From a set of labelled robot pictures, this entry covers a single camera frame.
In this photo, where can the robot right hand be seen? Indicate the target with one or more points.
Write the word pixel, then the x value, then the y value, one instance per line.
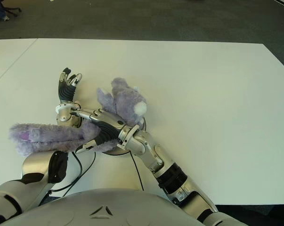
pixel 108 127

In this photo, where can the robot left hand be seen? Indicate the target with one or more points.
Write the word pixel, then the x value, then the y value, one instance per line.
pixel 65 91

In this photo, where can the purple plush bunny doll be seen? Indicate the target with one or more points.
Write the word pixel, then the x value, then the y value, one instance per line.
pixel 125 99

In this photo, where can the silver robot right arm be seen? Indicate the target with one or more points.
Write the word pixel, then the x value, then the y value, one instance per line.
pixel 141 143

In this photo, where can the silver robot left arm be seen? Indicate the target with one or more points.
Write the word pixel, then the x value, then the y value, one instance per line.
pixel 35 164

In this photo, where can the white plate black rim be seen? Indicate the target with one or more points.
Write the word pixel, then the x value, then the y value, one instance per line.
pixel 116 153

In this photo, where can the silver robot torso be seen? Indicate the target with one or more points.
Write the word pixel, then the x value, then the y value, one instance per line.
pixel 104 207

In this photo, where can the black office chair base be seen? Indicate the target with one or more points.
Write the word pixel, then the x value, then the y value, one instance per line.
pixel 13 10

